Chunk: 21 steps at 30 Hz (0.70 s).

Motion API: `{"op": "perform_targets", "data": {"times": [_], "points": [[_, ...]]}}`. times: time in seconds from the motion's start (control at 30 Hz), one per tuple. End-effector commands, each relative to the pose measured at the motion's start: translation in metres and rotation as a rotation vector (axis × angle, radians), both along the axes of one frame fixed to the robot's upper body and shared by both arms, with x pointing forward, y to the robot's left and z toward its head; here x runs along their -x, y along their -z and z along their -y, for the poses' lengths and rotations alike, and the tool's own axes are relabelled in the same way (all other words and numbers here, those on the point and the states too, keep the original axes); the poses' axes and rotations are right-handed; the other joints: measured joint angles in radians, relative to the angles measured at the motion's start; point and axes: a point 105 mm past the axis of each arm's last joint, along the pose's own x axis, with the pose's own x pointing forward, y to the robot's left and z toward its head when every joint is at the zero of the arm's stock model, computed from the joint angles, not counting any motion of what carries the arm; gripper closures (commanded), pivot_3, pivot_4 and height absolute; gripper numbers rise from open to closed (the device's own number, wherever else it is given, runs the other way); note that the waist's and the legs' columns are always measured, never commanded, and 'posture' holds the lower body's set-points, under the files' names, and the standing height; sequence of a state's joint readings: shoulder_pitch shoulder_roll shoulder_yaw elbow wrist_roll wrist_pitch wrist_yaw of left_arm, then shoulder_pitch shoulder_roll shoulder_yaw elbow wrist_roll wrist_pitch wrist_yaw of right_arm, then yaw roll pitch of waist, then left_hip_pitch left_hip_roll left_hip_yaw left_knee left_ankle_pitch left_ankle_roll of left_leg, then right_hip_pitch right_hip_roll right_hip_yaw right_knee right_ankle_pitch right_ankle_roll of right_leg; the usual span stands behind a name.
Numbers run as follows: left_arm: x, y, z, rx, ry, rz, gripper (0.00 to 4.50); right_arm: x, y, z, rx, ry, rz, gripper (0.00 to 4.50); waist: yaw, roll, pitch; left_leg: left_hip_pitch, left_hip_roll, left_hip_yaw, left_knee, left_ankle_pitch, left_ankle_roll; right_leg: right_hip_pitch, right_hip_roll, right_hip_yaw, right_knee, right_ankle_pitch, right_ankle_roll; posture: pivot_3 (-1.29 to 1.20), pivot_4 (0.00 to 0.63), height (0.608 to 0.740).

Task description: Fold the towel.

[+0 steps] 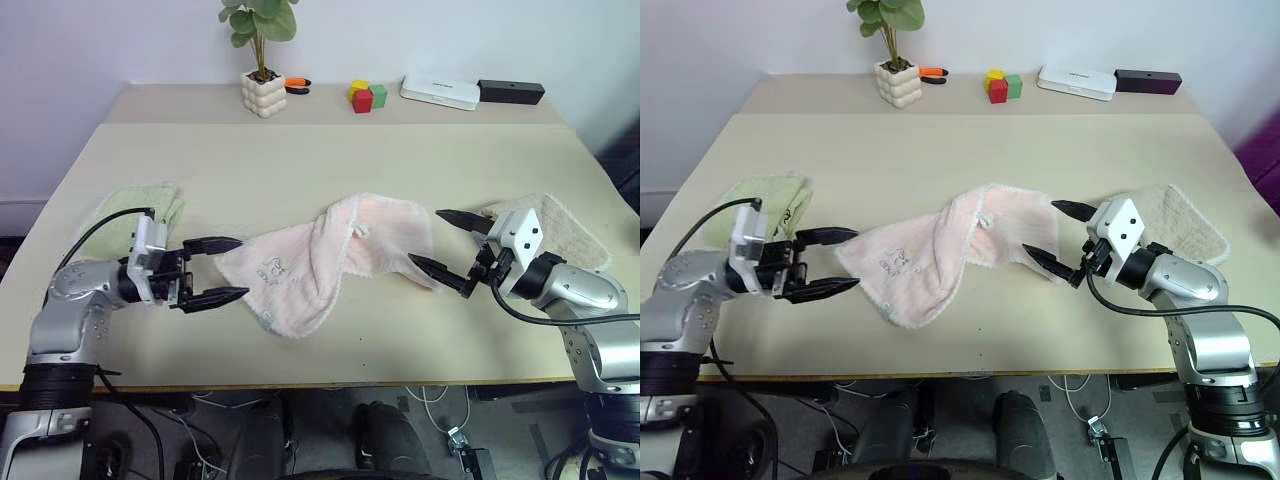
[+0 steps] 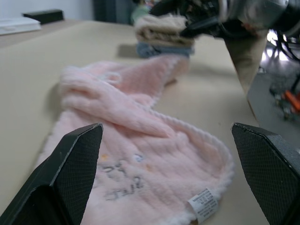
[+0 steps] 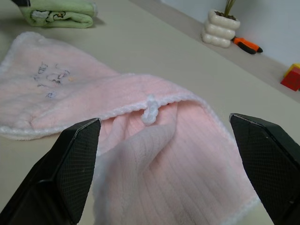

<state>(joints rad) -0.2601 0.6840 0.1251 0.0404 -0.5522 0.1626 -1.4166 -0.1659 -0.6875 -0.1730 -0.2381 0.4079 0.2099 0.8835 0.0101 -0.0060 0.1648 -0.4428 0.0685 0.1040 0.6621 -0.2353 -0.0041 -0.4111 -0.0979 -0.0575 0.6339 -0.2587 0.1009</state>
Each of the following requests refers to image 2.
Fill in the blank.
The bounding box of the pink fluffy towel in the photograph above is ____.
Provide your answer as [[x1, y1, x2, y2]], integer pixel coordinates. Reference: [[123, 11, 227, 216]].
[[37, 55, 235, 225]]

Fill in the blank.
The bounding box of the flat white box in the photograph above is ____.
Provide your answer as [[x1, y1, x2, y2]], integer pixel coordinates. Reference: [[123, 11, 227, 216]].
[[0, 17, 42, 36]]

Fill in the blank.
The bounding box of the beige terry towel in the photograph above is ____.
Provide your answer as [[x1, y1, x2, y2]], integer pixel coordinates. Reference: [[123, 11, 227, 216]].
[[135, 14, 195, 47]]

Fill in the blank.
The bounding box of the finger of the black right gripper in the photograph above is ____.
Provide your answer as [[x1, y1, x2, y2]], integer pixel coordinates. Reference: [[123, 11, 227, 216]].
[[180, 16, 221, 38], [150, 0, 188, 16]]

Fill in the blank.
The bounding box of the orange object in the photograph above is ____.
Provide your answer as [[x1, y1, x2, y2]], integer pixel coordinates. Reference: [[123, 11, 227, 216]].
[[281, 90, 300, 109]]

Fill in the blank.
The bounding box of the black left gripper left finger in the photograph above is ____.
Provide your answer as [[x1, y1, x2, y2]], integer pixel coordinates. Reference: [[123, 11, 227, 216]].
[[0, 123, 104, 225]]

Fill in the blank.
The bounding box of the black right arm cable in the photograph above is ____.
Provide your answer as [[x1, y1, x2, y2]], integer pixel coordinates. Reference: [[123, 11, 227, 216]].
[[269, 28, 300, 64]]

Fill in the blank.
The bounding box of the blue-grey cloth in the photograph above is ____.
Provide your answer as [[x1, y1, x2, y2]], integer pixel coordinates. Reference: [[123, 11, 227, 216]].
[[136, 41, 195, 58]]

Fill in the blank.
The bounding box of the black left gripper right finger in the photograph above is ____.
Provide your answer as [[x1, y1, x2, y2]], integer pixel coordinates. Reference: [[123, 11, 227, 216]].
[[231, 122, 300, 225]]

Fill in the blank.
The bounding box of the long black box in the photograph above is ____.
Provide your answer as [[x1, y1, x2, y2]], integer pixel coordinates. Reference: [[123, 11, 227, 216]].
[[22, 9, 64, 25]]

